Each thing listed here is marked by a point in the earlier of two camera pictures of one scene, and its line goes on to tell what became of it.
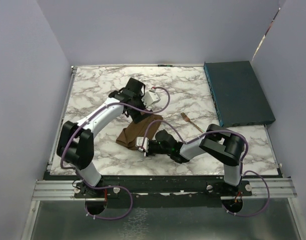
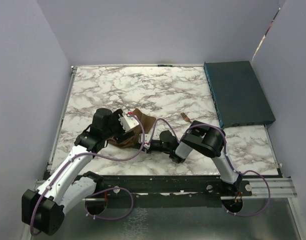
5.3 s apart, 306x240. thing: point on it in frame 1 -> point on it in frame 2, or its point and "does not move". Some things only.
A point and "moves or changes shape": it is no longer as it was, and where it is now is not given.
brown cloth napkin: (128, 136) moves or changes shape
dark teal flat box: (238, 97) does not move
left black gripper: (136, 116) -> (123, 134)
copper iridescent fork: (187, 118) does not move
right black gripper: (149, 151) does not move
